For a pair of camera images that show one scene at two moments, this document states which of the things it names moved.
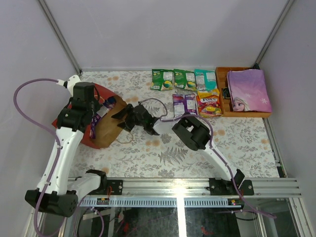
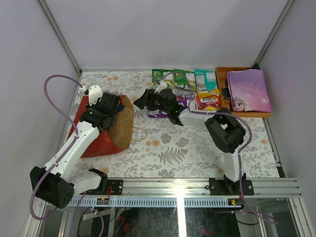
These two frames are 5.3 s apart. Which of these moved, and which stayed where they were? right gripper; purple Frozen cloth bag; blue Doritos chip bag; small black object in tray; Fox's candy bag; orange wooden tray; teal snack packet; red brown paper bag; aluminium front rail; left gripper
Moved: red brown paper bag; left gripper; right gripper; blue Doritos chip bag
Stayed: orange wooden tray; small black object in tray; teal snack packet; purple Frozen cloth bag; Fox's candy bag; aluminium front rail
